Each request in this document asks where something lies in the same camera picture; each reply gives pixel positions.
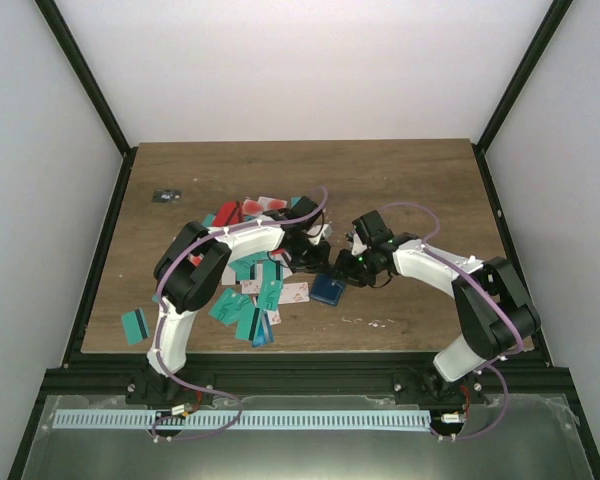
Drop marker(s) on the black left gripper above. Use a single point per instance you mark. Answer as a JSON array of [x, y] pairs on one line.
[[319, 260]]

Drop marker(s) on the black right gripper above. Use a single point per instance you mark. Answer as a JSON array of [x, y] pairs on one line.
[[346, 272]]

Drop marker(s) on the blue card holder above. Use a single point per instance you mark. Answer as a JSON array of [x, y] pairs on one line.
[[327, 290]]

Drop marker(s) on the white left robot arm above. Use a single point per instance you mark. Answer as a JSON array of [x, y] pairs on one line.
[[190, 271]]

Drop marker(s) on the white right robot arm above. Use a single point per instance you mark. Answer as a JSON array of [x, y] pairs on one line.
[[495, 311]]

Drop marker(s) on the teal VIP card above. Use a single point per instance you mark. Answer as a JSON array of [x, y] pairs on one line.
[[269, 295], [231, 306]]

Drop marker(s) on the white red blotch card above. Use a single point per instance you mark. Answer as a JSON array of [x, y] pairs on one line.
[[254, 207]]

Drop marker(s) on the red black striped card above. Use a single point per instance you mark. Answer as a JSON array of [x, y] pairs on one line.
[[229, 214]]

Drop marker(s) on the teal card black stripe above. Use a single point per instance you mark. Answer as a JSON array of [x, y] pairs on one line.
[[135, 326]]

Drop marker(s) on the light blue slotted strip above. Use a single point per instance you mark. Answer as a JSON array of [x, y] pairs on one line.
[[388, 420]]

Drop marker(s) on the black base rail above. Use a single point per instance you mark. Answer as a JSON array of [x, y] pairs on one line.
[[397, 375]]

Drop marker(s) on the black frame post right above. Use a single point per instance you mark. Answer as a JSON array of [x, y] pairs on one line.
[[540, 41]]

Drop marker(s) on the black frame post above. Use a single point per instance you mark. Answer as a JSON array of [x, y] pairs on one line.
[[72, 52], [540, 41]]

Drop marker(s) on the black frame post left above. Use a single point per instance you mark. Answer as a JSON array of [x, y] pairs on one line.
[[72, 52]]

